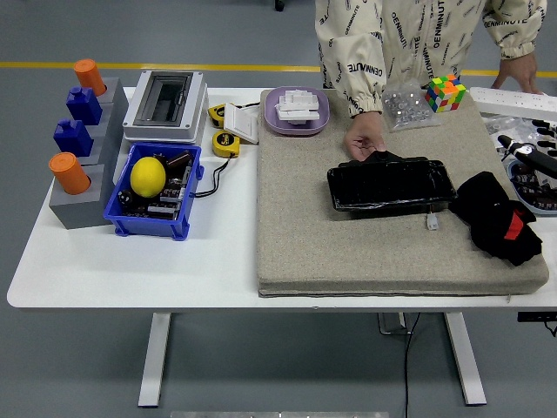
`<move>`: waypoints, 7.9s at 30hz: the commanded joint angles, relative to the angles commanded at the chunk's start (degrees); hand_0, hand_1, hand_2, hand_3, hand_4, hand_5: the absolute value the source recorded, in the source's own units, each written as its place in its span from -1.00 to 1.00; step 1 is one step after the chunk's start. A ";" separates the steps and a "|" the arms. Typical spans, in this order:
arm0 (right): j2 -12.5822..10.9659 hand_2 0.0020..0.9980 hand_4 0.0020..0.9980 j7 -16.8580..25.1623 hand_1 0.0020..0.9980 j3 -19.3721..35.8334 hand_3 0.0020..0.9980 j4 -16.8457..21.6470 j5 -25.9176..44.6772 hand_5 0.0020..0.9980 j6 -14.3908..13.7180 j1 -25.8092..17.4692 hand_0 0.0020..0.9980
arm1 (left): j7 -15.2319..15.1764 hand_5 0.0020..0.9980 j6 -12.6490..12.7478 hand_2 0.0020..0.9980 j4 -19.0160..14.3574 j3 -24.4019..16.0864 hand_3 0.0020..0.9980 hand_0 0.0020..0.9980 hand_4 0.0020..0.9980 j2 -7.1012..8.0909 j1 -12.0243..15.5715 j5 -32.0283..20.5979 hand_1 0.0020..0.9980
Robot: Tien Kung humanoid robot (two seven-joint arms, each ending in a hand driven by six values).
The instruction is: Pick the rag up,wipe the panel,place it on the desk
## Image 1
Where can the person's right hand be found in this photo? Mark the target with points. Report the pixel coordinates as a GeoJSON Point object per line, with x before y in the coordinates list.
{"type": "Point", "coordinates": [361, 135]}

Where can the robot right hand white shell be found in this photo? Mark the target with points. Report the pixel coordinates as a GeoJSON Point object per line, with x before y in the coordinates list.
{"type": "Point", "coordinates": [524, 151]}

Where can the person's left hand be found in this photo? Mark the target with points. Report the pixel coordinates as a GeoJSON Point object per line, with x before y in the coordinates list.
{"type": "Point", "coordinates": [520, 72]}

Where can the black glossy panel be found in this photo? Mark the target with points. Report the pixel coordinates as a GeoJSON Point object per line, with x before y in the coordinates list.
{"type": "Point", "coordinates": [383, 187]}

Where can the black rag with red patch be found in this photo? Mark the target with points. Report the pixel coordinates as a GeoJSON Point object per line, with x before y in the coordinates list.
{"type": "Point", "coordinates": [487, 209]}

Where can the person's left forearm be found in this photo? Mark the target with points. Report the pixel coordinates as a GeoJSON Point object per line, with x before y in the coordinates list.
{"type": "Point", "coordinates": [513, 30]}

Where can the person's right forearm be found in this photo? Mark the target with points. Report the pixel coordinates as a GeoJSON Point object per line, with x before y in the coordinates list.
{"type": "Point", "coordinates": [348, 78]}

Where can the clear plastic bag of parts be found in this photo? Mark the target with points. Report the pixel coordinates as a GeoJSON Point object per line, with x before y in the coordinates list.
{"type": "Point", "coordinates": [509, 126]}

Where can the white power strip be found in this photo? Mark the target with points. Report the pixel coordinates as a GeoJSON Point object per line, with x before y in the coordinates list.
{"type": "Point", "coordinates": [505, 100]}

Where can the tray of capacitors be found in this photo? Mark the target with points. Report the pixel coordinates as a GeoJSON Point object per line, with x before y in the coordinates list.
{"type": "Point", "coordinates": [539, 200]}

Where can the clear bag of metal nuts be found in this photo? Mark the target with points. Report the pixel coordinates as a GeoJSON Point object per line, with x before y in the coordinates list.
{"type": "Point", "coordinates": [407, 109]}

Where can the multicolour puzzle cube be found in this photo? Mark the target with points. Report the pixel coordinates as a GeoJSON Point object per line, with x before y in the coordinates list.
{"type": "Point", "coordinates": [444, 93]}

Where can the purple tray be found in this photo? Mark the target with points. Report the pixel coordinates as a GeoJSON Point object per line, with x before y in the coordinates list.
{"type": "Point", "coordinates": [272, 119]}

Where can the grey-brown mat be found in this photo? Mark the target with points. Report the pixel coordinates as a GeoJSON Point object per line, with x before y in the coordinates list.
{"type": "Point", "coordinates": [304, 217]}

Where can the person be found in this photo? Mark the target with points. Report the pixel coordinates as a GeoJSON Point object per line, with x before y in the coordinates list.
{"type": "Point", "coordinates": [413, 35]}

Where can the yellow tape measure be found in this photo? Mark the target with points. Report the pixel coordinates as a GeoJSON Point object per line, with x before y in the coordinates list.
{"type": "Point", "coordinates": [216, 115]}
{"type": "Point", "coordinates": [225, 143]}

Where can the black chair caster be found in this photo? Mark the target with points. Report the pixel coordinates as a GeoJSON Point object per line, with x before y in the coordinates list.
{"type": "Point", "coordinates": [279, 4]}

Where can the black control box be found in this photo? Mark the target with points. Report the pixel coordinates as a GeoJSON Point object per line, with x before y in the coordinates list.
{"type": "Point", "coordinates": [535, 317]}

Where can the grey white distribution box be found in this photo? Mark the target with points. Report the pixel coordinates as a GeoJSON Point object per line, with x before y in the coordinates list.
{"type": "Point", "coordinates": [191, 109]}

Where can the dark cylindrical capacitor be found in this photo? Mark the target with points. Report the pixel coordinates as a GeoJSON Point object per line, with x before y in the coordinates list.
{"type": "Point", "coordinates": [179, 158]}

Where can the circuit board parts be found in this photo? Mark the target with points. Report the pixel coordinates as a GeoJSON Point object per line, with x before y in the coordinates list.
{"type": "Point", "coordinates": [172, 196]}

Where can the yellow lemon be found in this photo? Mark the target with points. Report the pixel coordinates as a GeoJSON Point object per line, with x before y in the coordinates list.
{"type": "Point", "coordinates": [148, 177]}

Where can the white table leg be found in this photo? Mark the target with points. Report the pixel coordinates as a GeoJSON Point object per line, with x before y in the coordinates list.
{"type": "Point", "coordinates": [465, 361]}
{"type": "Point", "coordinates": [154, 361]}

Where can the blue plastic bin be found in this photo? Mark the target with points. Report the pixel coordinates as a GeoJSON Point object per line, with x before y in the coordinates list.
{"type": "Point", "coordinates": [148, 224]}

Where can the small black capacitor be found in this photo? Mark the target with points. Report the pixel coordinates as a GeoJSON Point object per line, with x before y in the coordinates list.
{"type": "Point", "coordinates": [126, 197]}

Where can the orange cylinder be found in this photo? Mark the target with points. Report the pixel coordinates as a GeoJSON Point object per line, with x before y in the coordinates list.
{"type": "Point", "coordinates": [69, 174]}
{"type": "Point", "coordinates": [89, 76]}

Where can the blue block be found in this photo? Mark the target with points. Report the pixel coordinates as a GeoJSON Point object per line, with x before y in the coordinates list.
{"type": "Point", "coordinates": [72, 137]}
{"type": "Point", "coordinates": [83, 104]}

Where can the grey stepped block holder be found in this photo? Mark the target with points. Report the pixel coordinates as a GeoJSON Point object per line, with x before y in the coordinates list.
{"type": "Point", "coordinates": [78, 211]}

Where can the stack of white switch parts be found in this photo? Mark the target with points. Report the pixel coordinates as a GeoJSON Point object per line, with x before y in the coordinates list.
{"type": "Point", "coordinates": [298, 106]}

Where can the white wall switch plate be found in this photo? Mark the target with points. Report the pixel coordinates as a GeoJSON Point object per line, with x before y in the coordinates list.
{"type": "Point", "coordinates": [241, 124]}

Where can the metal bracket under table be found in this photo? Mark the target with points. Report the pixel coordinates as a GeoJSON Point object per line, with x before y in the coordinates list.
{"type": "Point", "coordinates": [391, 326]}

